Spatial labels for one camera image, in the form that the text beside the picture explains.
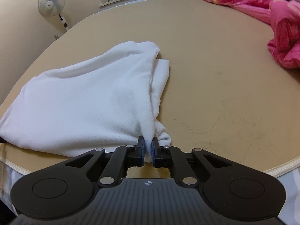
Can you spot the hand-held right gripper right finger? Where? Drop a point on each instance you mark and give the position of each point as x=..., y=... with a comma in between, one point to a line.
x=153, y=155

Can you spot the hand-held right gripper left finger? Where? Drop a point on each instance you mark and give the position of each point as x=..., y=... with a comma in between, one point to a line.
x=141, y=154

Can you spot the white long-sleeve shirt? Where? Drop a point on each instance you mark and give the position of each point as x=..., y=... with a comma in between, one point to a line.
x=89, y=103

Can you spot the tan mattress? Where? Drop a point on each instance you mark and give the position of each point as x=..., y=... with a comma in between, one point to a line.
x=211, y=86

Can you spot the light blue bed sheet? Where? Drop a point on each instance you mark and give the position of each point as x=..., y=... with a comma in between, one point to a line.
x=289, y=187

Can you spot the white standing fan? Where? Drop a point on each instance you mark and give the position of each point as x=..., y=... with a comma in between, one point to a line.
x=52, y=1

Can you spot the pink blanket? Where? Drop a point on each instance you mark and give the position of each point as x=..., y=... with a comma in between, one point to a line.
x=264, y=7

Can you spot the wall socket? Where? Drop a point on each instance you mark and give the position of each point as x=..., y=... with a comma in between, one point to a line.
x=56, y=36

